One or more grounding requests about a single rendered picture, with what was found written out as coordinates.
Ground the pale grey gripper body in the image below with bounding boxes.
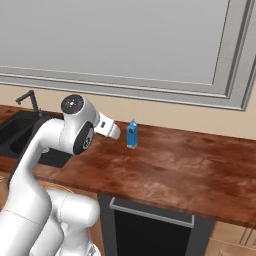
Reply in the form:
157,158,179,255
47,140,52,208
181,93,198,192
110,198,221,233
106,121,122,141

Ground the blue milk carton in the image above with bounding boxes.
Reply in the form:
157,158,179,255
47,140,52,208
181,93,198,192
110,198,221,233
125,119,139,150

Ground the black sink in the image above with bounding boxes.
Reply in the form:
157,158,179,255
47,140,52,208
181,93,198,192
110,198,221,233
0,109,73,169

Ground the black tap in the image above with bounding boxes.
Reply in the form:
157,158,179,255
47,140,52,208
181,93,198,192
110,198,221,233
14,89,47,118

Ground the black dishwasher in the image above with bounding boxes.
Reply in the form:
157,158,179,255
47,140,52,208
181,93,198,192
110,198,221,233
97,192,216,256

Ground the wooden drawer front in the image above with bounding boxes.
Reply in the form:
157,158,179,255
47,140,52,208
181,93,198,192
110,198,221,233
211,221,256,247

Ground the grey dishwasher handle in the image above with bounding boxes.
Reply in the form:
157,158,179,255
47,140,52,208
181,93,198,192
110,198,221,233
108,196,196,230

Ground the grey wall cupboard door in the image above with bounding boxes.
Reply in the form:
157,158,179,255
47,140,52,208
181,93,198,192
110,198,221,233
241,55,256,112
0,0,256,112

